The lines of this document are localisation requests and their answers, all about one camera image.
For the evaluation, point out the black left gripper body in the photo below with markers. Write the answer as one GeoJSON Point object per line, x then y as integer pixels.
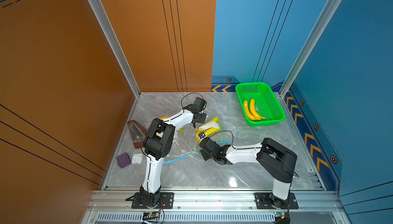
{"type": "Point", "coordinates": [201, 117]}

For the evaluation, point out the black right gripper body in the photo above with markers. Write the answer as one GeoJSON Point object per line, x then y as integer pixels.
{"type": "Point", "coordinates": [205, 156]}

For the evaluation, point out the clear zip bag with bananas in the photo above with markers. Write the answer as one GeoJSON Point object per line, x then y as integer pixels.
{"type": "Point", "coordinates": [210, 128]}

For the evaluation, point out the yellow plastic banana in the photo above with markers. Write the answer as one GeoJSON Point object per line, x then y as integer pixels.
{"type": "Point", "coordinates": [254, 111]}

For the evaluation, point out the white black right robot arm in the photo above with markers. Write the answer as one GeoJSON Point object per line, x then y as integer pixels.
{"type": "Point", "coordinates": [278, 160]}

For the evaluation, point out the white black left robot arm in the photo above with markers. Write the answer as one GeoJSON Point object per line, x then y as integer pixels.
{"type": "Point", "coordinates": [158, 143]}

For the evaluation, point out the empty clear zip bag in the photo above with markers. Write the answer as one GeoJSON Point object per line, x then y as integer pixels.
{"type": "Point", "coordinates": [181, 150]}

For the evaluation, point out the green plastic perforated basket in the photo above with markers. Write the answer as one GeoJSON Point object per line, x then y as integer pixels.
{"type": "Point", "coordinates": [266, 103]}

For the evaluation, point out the white earbuds case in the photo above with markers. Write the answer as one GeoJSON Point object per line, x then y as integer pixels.
{"type": "Point", "coordinates": [137, 158]}

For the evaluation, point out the green circuit board left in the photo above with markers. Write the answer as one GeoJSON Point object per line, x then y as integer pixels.
{"type": "Point", "coordinates": [151, 216]}

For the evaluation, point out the green circuit board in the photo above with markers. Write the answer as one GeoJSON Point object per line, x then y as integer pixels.
{"type": "Point", "coordinates": [283, 219]}
{"type": "Point", "coordinates": [151, 216]}

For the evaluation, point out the purple small basket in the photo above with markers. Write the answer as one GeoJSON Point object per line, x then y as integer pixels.
{"type": "Point", "coordinates": [123, 160]}

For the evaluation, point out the green circuit board right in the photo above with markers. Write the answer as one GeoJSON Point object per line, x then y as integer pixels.
{"type": "Point", "coordinates": [283, 219]}

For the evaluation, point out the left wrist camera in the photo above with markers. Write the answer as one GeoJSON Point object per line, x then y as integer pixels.
{"type": "Point", "coordinates": [200, 104]}

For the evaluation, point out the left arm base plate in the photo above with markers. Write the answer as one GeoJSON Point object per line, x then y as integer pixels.
{"type": "Point", "coordinates": [165, 201]}

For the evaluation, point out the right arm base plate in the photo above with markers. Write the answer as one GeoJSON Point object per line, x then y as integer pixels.
{"type": "Point", "coordinates": [269, 201]}

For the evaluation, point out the aluminium front rail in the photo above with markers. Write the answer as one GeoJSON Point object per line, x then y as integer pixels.
{"type": "Point", "coordinates": [227, 206]}

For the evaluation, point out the aluminium corner post left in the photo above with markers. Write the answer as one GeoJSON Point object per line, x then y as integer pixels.
{"type": "Point", "coordinates": [114, 43]}

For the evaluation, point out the aluminium corner post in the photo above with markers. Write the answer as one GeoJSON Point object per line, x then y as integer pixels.
{"type": "Point", "coordinates": [324, 18]}
{"type": "Point", "coordinates": [114, 43]}

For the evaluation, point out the aluminium corner post right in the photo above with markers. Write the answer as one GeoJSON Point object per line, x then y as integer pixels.
{"type": "Point", "coordinates": [324, 18]}

